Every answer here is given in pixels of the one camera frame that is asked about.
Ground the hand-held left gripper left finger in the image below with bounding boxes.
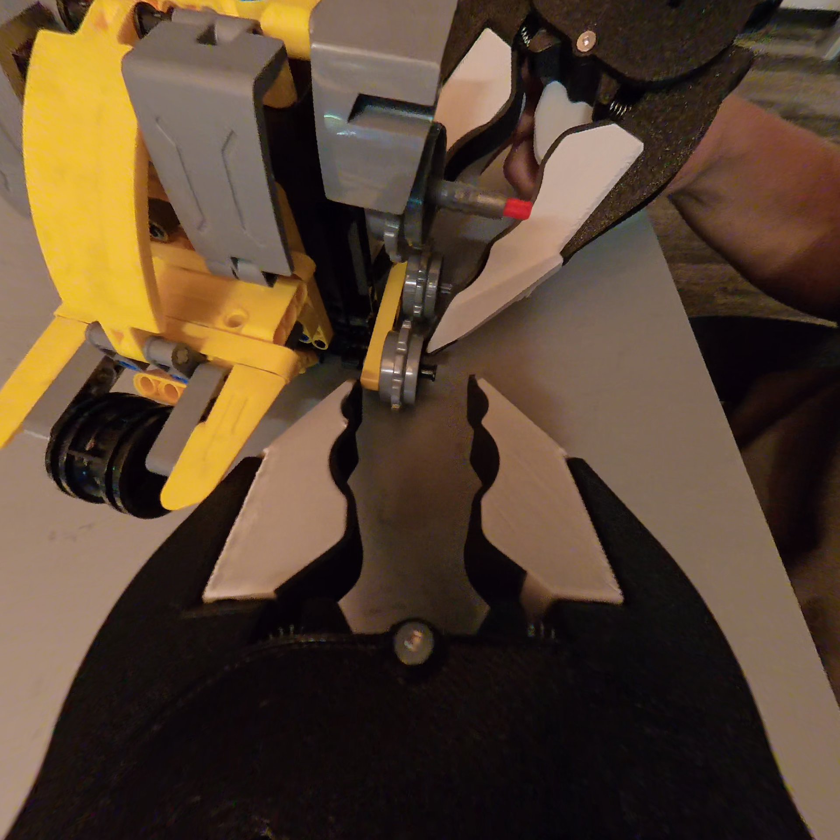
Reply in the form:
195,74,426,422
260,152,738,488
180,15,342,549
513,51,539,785
202,379,365,603

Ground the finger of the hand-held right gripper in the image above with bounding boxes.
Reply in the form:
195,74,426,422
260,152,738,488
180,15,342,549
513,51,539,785
436,28,529,178
425,82,645,355

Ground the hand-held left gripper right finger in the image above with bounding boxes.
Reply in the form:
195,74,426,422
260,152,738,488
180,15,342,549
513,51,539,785
462,376,623,621

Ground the yellow grey brick toy vehicle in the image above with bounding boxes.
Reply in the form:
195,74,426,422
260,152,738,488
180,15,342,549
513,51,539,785
0,0,534,521

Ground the person's right forearm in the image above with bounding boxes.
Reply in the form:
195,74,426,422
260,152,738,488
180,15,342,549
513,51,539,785
666,95,840,322

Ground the person's right hand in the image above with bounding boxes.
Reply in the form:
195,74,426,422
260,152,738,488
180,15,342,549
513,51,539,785
504,97,547,194

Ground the person's leg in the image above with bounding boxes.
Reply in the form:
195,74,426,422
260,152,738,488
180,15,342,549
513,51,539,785
689,315,840,592

